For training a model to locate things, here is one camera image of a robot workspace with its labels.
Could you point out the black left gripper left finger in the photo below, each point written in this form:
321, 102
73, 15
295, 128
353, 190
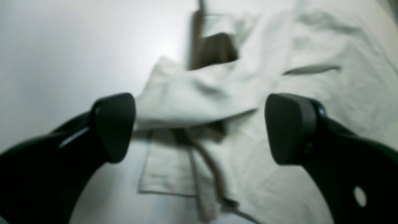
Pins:
42, 178

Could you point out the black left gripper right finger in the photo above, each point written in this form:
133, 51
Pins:
356, 176

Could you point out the beige t-shirt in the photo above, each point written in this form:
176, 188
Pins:
207, 129

